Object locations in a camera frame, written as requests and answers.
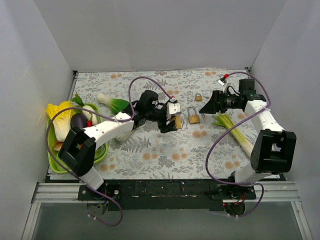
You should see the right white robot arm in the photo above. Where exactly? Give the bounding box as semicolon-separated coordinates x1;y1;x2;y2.
199;76;297;199

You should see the red chili pepper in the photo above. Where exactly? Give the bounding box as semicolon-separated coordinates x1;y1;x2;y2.
87;120;93;127

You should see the yellow cabbage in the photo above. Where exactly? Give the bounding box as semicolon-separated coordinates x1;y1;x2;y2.
46;100;75;142

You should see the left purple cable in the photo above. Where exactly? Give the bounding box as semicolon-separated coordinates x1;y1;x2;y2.
44;76;176;227

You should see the purple eggplant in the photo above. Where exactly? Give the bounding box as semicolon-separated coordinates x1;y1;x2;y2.
70;113;88;129

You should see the medium brass padlock with keys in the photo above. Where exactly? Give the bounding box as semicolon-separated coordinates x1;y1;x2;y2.
187;106;206;125

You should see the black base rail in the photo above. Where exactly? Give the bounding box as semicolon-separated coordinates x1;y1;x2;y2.
77;179;256;211

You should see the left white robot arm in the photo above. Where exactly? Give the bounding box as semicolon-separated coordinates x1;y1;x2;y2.
58;90;181;200

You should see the small brass padlock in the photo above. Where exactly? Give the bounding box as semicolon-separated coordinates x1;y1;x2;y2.
195;93;203;102

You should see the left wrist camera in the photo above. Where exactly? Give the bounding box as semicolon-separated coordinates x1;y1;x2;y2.
166;96;181;120

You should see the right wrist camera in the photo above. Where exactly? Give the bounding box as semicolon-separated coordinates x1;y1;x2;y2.
218;73;231;93

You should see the bok choy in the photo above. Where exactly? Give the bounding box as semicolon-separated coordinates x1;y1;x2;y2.
96;93;130;114

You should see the green plastic tray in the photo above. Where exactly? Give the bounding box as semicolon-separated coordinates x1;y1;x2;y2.
46;102;109;174

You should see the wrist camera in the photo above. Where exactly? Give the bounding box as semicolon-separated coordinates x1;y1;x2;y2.
166;96;181;120
218;73;231;93

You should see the brown onion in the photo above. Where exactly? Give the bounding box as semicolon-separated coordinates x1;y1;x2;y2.
52;141;64;152

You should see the floral table mat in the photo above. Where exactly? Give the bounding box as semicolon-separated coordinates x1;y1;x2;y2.
74;69;250;179

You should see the napa cabbage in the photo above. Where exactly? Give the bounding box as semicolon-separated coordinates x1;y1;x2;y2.
115;131;133;142

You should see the purple cable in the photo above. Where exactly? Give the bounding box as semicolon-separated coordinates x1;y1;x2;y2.
44;76;176;227
204;71;272;217

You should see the large brass padlock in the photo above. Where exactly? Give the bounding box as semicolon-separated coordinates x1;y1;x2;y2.
174;115;182;130

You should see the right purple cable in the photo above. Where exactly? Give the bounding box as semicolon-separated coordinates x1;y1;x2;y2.
204;71;272;217

